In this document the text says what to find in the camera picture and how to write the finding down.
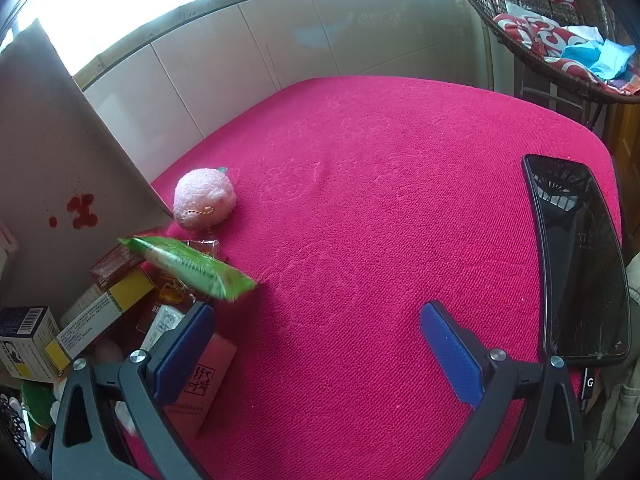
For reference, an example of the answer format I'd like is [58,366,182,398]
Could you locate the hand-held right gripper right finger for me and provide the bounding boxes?
[420,301,586,480]

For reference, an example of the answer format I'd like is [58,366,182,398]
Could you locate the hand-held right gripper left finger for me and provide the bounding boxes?
[52,302,216,480]

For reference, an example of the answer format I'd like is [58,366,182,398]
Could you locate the yellow white medicine box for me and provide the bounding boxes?
[45,270,155,368]

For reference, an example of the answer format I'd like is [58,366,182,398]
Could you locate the pink plush ball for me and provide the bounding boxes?
[173,166,238,233]

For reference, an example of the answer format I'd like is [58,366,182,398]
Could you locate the white cardboard box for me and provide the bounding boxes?
[0,19,173,311]

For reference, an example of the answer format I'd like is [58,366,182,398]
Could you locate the pink packet with red print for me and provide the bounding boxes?
[162,332,237,438]

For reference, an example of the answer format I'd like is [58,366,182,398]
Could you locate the white sachet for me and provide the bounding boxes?
[140,305,186,351]

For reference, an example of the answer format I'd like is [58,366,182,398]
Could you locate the brown packet with orange print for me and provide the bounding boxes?
[137,270,203,331]

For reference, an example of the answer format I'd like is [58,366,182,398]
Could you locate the green snack packet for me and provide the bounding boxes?
[117,236,258,302]

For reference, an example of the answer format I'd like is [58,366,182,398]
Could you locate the small clear red packet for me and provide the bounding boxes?
[187,238,221,261]

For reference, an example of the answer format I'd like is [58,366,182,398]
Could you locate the red brown carton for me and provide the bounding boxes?
[90,242,146,291]

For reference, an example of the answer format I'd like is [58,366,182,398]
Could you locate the green plush toy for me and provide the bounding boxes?
[20,380,57,429]

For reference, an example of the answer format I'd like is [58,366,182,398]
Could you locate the large black smartphone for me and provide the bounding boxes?
[522,154,632,367]

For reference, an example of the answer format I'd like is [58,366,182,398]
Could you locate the blue white medicine box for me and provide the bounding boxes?
[0,306,63,383]

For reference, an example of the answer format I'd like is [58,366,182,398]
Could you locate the pink towel blanket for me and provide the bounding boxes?
[122,76,626,480]

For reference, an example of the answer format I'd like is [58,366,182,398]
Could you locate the person's beige clothing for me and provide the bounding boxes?
[597,255,640,480]

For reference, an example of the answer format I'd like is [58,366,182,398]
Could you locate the black paw print cloth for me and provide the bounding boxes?
[0,392,32,463]

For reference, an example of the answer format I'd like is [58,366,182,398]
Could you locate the wicker hanging chair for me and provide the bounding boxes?
[445,0,640,106]

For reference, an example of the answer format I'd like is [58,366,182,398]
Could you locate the red white seat cushion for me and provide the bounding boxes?
[492,12,608,83]

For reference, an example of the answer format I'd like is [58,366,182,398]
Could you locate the blue cloth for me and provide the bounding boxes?
[560,40,638,81]

